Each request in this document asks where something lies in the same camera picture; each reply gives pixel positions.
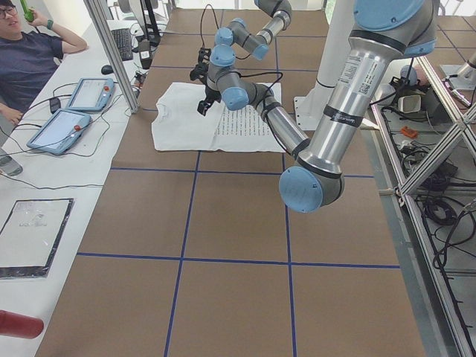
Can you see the red bottle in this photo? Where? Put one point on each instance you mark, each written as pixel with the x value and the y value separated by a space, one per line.
pixel 20 326

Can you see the lower blue teach pendant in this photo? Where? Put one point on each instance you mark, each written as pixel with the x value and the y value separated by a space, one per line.
pixel 60 132

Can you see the black keyboard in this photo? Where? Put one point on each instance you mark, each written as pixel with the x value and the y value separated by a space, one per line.
pixel 122 38

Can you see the aluminium frame post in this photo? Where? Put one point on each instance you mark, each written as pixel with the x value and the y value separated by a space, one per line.
pixel 98 17

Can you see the upper blue teach pendant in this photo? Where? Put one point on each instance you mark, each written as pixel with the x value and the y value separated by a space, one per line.
pixel 91 94

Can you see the black computer mouse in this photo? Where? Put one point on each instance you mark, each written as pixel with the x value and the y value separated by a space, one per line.
pixel 107 69

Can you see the blue teach pendant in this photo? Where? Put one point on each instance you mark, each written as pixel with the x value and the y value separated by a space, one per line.
pixel 91 94
pixel 60 132

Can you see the person in navy shirt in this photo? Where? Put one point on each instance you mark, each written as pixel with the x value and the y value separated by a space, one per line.
pixel 28 60

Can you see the white long-sleeve printed shirt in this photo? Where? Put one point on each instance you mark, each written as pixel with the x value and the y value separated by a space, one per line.
pixel 179 126

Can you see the orange connector block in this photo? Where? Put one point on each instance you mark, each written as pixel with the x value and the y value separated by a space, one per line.
pixel 409 132

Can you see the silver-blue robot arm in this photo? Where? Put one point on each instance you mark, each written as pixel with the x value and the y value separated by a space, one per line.
pixel 383 31
pixel 236 33

